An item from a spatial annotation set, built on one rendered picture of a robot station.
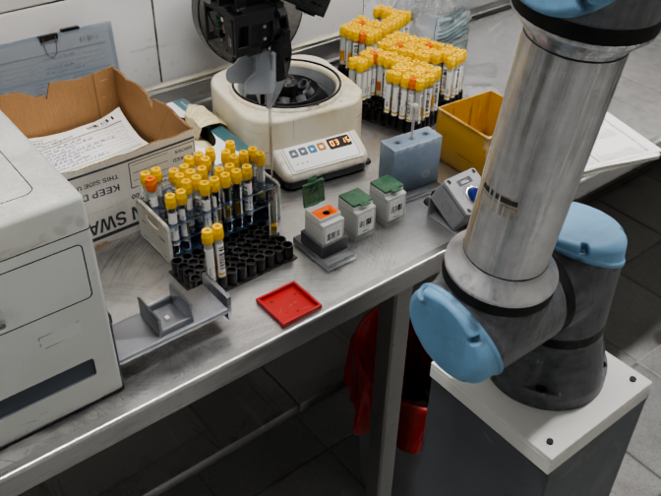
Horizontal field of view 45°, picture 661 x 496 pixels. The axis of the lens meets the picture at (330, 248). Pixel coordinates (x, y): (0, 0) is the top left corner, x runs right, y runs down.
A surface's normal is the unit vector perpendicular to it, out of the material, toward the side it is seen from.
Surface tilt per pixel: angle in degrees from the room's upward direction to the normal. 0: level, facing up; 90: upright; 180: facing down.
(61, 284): 90
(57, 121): 88
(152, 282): 0
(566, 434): 1
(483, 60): 0
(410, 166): 90
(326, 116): 90
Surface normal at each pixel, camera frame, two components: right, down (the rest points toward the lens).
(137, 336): 0.02, -0.79
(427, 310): -0.79, 0.46
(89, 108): 0.61, 0.47
